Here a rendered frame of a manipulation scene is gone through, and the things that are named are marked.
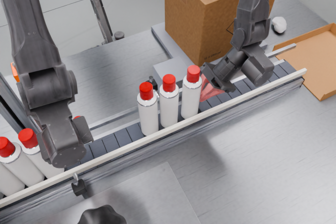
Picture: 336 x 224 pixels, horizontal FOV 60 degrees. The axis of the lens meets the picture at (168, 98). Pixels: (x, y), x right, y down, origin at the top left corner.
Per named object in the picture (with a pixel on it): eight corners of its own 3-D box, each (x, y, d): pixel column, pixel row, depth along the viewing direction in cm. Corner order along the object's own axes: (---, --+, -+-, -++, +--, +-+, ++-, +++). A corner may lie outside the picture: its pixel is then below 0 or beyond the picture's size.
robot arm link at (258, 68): (262, 18, 74) (237, 25, 70) (294, 47, 69) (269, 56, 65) (245, 52, 83) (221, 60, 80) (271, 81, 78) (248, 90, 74)
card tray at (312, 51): (320, 101, 99) (325, 94, 96) (271, 52, 113) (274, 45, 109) (381, 71, 107) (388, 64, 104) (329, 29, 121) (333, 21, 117)
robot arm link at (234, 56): (246, 39, 80) (237, 35, 76) (263, 55, 77) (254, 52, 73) (230, 58, 83) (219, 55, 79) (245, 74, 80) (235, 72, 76)
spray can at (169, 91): (165, 132, 86) (164, 89, 70) (157, 119, 89) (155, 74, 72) (180, 125, 87) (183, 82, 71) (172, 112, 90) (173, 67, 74)
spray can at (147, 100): (145, 140, 84) (140, 98, 68) (138, 126, 87) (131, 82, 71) (161, 133, 86) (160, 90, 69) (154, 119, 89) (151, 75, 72)
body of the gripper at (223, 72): (219, 91, 78) (238, 71, 74) (200, 66, 83) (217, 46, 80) (232, 94, 82) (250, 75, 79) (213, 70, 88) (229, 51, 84)
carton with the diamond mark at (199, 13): (197, 68, 105) (205, 4, 83) (164, 30, 117) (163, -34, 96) (261, 39, 114) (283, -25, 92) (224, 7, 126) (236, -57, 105)
